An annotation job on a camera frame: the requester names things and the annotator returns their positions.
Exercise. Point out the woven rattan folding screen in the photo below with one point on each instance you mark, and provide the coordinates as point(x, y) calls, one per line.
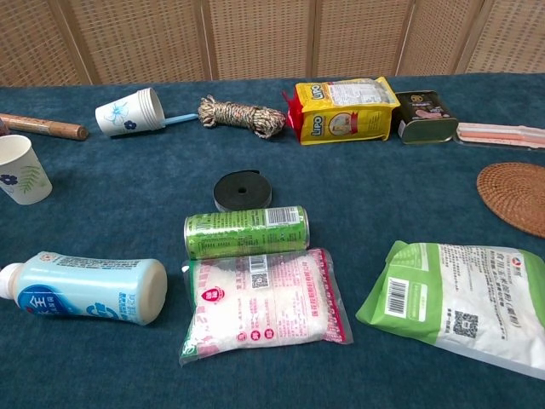
point(255, 38)

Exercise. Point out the pink print rice bag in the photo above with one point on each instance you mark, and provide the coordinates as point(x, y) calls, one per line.
point(264, 302)

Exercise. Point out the black tape roll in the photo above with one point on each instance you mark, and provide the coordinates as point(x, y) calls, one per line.
point(242, 191)

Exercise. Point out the white fern print paper cup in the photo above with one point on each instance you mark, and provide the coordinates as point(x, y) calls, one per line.
point(21, 170)

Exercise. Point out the yellow Lipo biscuit bag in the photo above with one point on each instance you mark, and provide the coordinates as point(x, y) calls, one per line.
point(340, 115)

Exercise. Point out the brown wooden rolling pin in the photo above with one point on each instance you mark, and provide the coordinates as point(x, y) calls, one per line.
point(42, 125)

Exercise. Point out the green white starch bag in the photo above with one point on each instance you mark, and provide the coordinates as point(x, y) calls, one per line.
point(460, 298)

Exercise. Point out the dark luncheon meat tin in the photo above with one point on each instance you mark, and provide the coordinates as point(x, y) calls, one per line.
point(426, 119)

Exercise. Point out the blue tablecloth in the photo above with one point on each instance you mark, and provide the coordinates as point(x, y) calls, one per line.
point(127, 204)

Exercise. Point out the round woven rattan coaster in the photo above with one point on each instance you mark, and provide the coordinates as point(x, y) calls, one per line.
point(515, 196)

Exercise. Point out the stacked blue flower paper cups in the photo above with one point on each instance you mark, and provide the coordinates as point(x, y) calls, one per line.
point(123, 115)

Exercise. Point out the light blue milk bottle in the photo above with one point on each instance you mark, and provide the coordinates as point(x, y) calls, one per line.
point(85, 289)

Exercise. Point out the light blue plastic stick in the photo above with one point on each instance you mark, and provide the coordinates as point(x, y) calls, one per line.
point(181, 118)

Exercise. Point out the green drink can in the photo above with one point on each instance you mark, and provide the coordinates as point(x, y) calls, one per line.
point(242, 232)

